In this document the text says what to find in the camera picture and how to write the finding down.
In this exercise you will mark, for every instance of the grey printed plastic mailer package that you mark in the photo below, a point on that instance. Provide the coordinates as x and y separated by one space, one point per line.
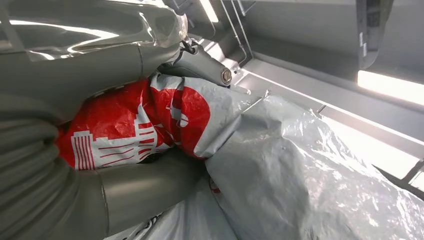
281 172

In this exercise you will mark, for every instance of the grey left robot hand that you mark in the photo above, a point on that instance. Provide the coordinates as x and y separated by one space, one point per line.
82 43

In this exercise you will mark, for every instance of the ceiling light strip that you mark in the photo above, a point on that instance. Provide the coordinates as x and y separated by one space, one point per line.
209 10

